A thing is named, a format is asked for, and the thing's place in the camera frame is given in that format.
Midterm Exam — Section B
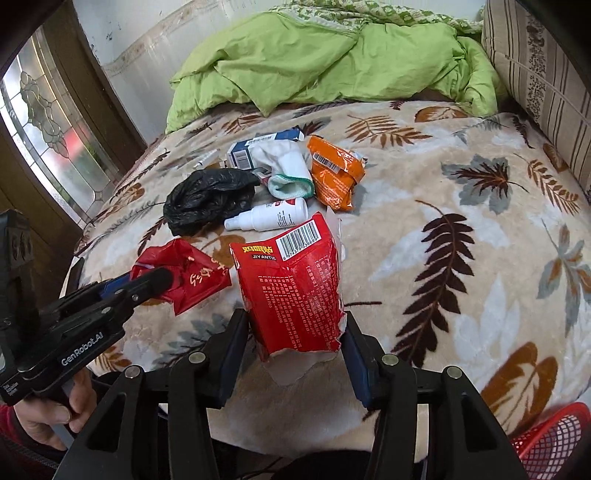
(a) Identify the red plastic wrapper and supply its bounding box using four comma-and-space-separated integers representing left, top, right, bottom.
130, 238, 231, 316

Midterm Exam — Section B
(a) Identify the red snack bag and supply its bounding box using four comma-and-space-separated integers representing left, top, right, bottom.
230, 213, 345, 361

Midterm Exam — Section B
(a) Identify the blue white carton box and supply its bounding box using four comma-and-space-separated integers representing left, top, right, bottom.
225, 127, 304, 171

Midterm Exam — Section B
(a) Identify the red mesh trash basket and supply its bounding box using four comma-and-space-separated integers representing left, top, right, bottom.
511, 402, 590, 479

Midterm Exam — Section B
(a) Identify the person's left hand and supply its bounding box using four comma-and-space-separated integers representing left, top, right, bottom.
13, 368, 97, 451

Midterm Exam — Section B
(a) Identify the black plastic bag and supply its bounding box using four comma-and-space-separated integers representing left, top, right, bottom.
163, 168, 260, 236

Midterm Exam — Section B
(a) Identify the small white tube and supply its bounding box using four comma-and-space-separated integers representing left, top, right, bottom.
192, 149, 219, 170

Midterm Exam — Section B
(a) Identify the white spray bottle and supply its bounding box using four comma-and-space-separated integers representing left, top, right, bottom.
224, 198, 308, 232

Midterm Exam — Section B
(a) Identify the stained glass wooden door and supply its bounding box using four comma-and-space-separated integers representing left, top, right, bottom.
1, 1, 146, 304

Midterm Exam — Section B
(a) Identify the leaf pattern fleece blanket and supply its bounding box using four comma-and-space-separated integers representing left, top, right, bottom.
76, 101, 590, 457

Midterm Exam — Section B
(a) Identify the white sock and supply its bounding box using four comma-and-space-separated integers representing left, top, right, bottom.
253, 141, 315, 200

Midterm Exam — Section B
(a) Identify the orange snack packet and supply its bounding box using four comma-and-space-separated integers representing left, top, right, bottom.
307, 136, 366, 212

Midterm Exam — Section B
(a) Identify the green duvet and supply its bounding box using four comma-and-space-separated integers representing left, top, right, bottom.
166, 10, 507, 132

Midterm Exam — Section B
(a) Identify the green patterned bedsheet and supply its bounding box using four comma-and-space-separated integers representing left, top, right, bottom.
270, 1, 484, 35

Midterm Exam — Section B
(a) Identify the striped pillow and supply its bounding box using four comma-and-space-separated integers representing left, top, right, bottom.
482, 1, 590, 194

